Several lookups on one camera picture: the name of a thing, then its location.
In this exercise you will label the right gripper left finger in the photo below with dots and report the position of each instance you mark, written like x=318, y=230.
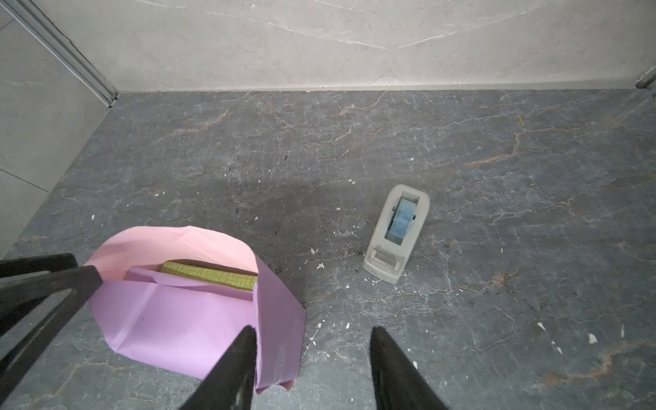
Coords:
x=230, y=384

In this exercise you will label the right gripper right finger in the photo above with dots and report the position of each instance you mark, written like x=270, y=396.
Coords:
x=397, y=383

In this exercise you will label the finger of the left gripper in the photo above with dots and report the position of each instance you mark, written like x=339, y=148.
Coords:
x=36, y=264
x=27, y=287

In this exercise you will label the pink wrapping paper sheet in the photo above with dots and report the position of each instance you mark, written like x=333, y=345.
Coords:
x=186, y=325

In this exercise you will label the green gift box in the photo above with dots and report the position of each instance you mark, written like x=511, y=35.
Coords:
x=238, y=281

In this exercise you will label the white tape dispenser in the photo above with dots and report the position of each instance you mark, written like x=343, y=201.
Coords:
x=396, y=233

